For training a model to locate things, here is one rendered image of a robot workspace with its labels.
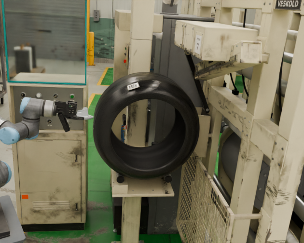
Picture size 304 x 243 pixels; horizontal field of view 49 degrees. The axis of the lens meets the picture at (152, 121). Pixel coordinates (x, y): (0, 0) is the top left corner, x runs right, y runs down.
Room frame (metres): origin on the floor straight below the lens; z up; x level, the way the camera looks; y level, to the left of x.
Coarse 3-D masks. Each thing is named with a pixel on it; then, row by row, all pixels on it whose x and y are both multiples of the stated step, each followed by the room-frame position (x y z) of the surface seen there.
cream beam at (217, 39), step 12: (180, 24) 1.95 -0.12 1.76; (192, 24) 1.71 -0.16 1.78; (204, 24) 1.74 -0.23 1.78; (216, 24) 1.86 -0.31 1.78; (180, 36) 1.92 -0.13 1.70; (192, 36) 1.68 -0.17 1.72; (204, 36) 1.49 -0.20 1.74; (216, 36) 1.50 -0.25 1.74; (228, 36) 1.51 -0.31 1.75; (240, 36) 1.52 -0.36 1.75; (252, 36) 1.53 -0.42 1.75; (192, 48) 1.65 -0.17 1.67; (204, 48) 1.49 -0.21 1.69; (216, 48) 1.50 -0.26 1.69; (228, 48) 1.51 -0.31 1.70; (216, 60) 1.51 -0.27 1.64; (228, 60) 1.51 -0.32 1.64
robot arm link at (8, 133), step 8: (0, 120) 1.57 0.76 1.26; (0, 128) 1.54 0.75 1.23; (8, 128) 1.52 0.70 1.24; (16, 128) 1.55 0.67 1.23; (24, 128) 1.59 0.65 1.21; (0, 136) 1.52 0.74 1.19; (8, 136) 1.51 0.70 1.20; (16, 136) 1.52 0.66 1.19; (24, 136) 1.58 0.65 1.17; (8, 144) 1.51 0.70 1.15
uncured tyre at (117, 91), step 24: (144, 72) 1.89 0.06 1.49; (120, 96) 1.66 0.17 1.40; (144, 96) 1.66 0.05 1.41; (168, 96) 1.69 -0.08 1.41; (96, 120) 1.66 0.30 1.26; (192, 120) 1.71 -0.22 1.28; (96, 144) 1.66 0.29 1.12; (120, 144) 1.93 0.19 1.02; (168, 144) 1.98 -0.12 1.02; (192, 144) 1.71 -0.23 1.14; (120, 168) 1.65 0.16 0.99; (144, 168) 1.69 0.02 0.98; (168, 168) 1.69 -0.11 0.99
